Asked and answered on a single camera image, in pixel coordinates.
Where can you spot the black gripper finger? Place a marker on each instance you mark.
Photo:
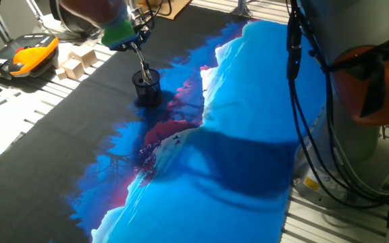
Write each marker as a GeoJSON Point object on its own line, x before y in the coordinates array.
{"type": "Point", "coordinates": [134, 46]}
{"type": "Point", "coordinates": [144, 37]}

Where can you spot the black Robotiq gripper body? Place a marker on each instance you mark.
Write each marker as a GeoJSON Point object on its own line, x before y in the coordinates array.
{"type": "Point", "coordinates": [125, 48]}

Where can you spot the thin black gel pen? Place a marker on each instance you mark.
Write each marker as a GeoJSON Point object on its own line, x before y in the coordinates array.
{"type": "Point", "coordinates": [139, 57]}

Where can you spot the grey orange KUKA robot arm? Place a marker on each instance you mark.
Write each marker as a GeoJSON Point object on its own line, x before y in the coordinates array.
{"type": "Point", "coordinates": [350, 20]}

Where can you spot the black mesh pen holder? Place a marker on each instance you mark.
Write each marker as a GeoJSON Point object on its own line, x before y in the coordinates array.
{"type": "Point", "coordinates": [147, 96]}

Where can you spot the blue cap whiteboard marker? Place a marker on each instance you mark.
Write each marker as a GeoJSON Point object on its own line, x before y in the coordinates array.
{"type": "Point", "coordinates": [146, 75]}

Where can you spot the brown cardboard sheet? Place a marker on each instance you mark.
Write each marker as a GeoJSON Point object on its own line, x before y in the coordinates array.
{"type": "Point", "coordinates": [177, 5]}

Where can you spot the small wooden block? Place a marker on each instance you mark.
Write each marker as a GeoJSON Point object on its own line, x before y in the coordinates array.
{"type": "Point", "coordinates": [60, 73]}

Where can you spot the orange grey teach pendant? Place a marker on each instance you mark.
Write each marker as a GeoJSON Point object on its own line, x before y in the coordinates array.
{"type": "Point", "coordinates": [29, 54]}

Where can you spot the printed landscape cloth mat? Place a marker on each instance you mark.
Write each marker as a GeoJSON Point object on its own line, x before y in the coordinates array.
{"type": "Point", "coordinates": [46, 152]}

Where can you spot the black ribbon tie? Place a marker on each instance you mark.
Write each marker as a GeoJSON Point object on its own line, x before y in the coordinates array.
{"type": "Point", "coordinates": [373, 87]}

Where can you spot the green wrist flange mount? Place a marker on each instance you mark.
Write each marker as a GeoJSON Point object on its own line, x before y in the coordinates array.
{"type": "Point", "coordinates": [120, 35]}

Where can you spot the aluminium post foot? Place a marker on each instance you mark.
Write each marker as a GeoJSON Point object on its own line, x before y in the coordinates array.
{"type": "Point", "coordinates": [241, 6]}

